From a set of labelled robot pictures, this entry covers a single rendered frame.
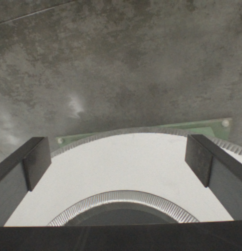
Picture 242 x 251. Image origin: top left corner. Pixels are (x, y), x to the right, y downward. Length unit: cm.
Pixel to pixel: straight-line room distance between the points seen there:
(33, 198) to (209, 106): 89
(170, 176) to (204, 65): 51
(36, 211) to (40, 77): 61
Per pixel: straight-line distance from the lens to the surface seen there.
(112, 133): 80
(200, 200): 58
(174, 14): 80
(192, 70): 88
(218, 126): 109
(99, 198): 62
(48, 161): 17
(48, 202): 70
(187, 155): 17
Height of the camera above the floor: 78
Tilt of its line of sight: 49 degrees down
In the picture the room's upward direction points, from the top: 172 degrees counter-clockwise
